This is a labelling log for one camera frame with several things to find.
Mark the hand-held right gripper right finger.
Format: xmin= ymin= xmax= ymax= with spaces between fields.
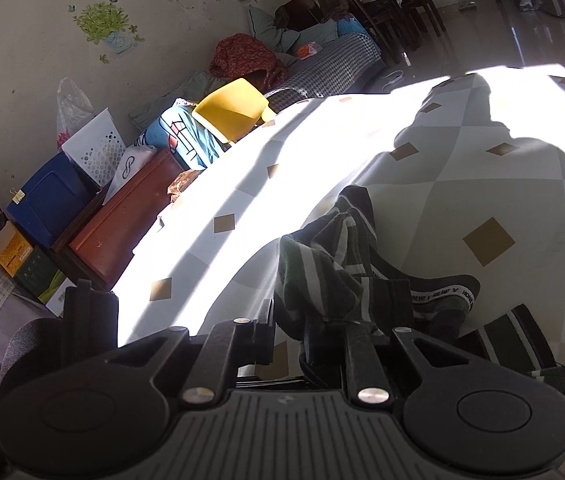
xmin=303 ymin=321 xmax=473 ymax=405

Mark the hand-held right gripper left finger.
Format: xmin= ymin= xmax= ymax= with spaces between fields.
xmin=105 ymin=300 xmax=276 ymax=405

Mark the green striped shirt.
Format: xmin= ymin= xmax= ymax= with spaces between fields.
xmin=275 ymin=185 xmax=565 ymax=426

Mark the white box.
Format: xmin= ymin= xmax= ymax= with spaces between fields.
xmin=45 ymin=277 xmax=78 ymax=318

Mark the green box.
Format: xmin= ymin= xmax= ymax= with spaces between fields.
xmin=15 ymin=247 xmax=63 ymax=301

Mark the brown wooden cabinet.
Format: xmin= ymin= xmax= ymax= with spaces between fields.
xmin=52 ymin=147 xmax=188 ymax=291

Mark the blue storage bin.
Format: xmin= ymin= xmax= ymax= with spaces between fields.
xmin=6 ymin=152 xmax=98 ymax=248

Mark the white bag with loop logo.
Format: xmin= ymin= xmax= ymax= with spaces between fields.
xmin=102 ymin=145 xmax=156 ymax=206

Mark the brown snack wrapper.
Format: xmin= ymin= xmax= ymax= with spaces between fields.
xmin=167 ymin=170 xmax=203 ymax=198

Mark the white perforated basket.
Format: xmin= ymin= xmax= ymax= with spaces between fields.
xmin=61 ymin=108 xmax=128 ymax=186

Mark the blue cartoon printed cloth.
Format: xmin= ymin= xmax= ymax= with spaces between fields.
xmin=145 ymin=99 xmax=233 ymax=168

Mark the clear plastic bag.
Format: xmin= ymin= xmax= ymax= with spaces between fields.
xmin=56 ymin=77 xmax=96 ymax=151

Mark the yellow plastic chair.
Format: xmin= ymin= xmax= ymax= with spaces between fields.
xmin=192 ymin=78 xmax=278 ymax=143

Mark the white power strip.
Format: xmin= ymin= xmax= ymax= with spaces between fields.
xmin=380 ymin=70 xmax=406 ymax=93

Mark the red patterned cloth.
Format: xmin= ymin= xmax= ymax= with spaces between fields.
xmin=210 ymin=33 xmax=288 ymax=91

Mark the houndstooth covered sofa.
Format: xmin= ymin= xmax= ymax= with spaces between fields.
xmin=262 ymin=32 xmax=383 ymax=113

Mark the teal pillow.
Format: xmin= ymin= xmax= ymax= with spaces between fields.
xmin=282 ymin=22 xmax=339 ymax=53

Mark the grey-green pillow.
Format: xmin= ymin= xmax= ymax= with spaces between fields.
xmin=247 ymin=6 xmax=303 ymax=53

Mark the bright blue cloth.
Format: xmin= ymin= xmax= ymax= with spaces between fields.
xmin=337 ymin=17 xmax=368 ymax=38

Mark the green plant wall sticker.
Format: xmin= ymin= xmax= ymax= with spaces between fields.
xmin=72 ymin=2 xmax=143 ymax=63

